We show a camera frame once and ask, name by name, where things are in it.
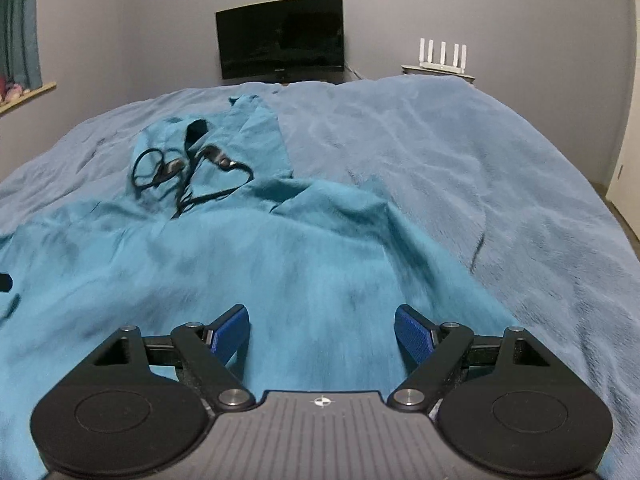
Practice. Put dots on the white router with antennas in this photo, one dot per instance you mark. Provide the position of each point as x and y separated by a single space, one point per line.
442 57

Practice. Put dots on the teal hooded jacket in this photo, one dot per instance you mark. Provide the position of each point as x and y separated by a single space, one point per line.
275 260

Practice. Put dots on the blue-grey fleece blanket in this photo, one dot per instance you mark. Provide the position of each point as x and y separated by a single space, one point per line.
425 160

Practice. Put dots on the black flat screen monitor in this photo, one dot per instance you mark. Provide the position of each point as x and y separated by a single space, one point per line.
280 40

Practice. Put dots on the pink plush toy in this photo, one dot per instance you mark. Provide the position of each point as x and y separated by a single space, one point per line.
11 90

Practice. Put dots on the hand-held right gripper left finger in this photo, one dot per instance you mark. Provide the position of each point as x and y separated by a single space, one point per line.
232 332

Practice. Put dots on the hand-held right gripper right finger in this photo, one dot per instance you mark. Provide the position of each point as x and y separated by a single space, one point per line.
412 332

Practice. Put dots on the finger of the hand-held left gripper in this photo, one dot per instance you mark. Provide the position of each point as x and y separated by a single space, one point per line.
5 281

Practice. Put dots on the teal window curtain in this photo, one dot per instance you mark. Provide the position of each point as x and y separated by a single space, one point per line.
17 20

